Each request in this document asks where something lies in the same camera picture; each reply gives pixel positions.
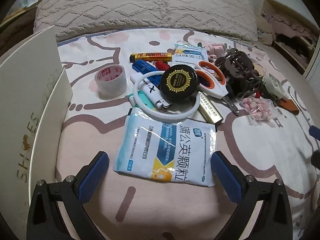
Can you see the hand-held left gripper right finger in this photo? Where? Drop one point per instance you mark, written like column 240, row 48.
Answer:
column 225, row 177

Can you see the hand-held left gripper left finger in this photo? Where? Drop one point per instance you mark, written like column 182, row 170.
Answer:
column 93, row 177

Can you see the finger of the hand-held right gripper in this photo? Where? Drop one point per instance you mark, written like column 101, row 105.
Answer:
column 315, row 133
column 317, row 158

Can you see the large blue white sachet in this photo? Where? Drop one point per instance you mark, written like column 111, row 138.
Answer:
column 162, row 155

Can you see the small teal plastic case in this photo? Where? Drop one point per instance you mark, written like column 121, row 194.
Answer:
column 140, row 98

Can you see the white storage box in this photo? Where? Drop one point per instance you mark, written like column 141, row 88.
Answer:
column 25, row 92

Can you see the white louvre door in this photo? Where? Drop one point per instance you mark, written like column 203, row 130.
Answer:
column 313, row 72

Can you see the bag of pink pills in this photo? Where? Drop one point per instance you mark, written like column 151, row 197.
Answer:
column 257, row 108

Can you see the gold tube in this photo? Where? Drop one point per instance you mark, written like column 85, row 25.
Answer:
column 210, row 108

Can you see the cartoon printed blanket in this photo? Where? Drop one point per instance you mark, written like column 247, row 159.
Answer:
column 162, row 217

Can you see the black hair claw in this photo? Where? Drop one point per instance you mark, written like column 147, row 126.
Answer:
column 240, row 85

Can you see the wardrobe shelf niche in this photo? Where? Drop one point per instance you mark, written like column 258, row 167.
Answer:
column 287, row 47

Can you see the orange white scissors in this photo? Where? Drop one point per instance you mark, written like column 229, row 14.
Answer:
column 212, row 87

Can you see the white tape roll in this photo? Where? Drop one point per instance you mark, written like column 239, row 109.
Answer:
column 110, row 87

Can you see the white lighter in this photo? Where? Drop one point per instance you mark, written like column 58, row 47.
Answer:
column 150, row 92

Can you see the black round tin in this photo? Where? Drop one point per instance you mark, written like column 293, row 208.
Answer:
column 178, row 81

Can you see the brown hair claw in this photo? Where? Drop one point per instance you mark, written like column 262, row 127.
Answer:
column 235, row 62

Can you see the pink clothes pile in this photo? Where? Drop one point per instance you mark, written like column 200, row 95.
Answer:
column 287, row 26

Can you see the beige plush blanket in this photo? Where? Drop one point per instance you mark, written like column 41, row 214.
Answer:
column 265, row 32

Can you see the flat blue box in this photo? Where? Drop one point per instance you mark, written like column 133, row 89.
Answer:
column 145, row 67

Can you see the small pink device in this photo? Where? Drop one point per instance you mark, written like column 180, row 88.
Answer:
column 217, row 49

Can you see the blue white medicine sachet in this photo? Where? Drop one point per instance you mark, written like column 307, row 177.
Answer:
column 190, row 53

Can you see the small red object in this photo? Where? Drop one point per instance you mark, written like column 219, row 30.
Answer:
column 162, row 65

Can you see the yellow tube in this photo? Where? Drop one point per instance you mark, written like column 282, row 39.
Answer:
column 150, row 56

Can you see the beige knitted pillow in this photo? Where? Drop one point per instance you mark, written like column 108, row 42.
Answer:
column 100, row 7
column 207, row 10

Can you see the wooden shelf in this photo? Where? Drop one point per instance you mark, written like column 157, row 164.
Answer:
column 15, row 16

